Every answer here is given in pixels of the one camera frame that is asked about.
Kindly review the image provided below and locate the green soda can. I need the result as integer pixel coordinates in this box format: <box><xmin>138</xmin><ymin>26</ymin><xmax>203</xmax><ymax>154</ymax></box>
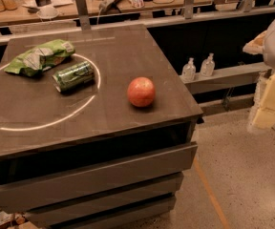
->
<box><xmin>53</xmin><ymin>61</ymin><xmax>95</xmax><ymax>93</ymax></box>

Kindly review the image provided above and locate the red apple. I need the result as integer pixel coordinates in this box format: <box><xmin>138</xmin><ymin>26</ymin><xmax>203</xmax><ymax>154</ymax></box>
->
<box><xmin>127</xmin><ymin>77</ymin><xmax>156</xmax><ymax>107</ymax></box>

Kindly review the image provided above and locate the grey drawer cabinet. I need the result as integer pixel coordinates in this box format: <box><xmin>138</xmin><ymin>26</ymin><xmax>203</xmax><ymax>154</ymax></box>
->
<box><xmin>0</xmin><ymin>25</ymin><xmax>201</xmax><ymax>229</ymax></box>

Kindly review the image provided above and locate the clear sanitizer bottle left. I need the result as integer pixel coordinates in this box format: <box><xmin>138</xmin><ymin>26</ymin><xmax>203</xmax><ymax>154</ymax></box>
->
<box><xmin>181</xmin><ymin>57</ymin><xmax>196</xmax><ymax>81</ymax></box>

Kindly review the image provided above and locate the clear sanitizer bottle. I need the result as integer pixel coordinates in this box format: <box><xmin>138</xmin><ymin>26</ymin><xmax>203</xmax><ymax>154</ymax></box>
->
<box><xmin>181</xmin><ymin>57</ymin><xmax>196</xmax><ymax>81</ymax></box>
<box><xmin>201</xmin><ymin>52</ymin><xmax>215</xmax><ymax>76</ymax></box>

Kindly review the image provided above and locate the clear sanitizer bottle right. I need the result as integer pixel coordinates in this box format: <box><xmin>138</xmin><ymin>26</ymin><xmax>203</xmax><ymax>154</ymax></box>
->
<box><xmin>201</xmin><ymin>52</ymin><xmax>215</xmax><ymax>76</ymax></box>

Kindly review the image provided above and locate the grey power strip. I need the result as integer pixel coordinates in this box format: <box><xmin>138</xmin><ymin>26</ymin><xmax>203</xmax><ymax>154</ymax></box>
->
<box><xmin>98</xmin><ymin>0</ymin><xmax>120</xmax><ymax>12</ymax></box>

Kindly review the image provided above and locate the green chip bag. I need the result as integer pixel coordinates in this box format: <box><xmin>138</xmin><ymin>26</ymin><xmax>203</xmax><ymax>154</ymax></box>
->
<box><xmin>4</xmin><ymin>39</ymin><xmax>75</xmax><ymax>77</ymax></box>

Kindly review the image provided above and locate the white bowl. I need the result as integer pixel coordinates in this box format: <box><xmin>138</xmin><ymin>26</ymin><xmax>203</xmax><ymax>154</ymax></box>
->
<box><xmin>36</xmin><ymin>6</ymin><xmax>59</xmax><ymax>20</ymax></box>

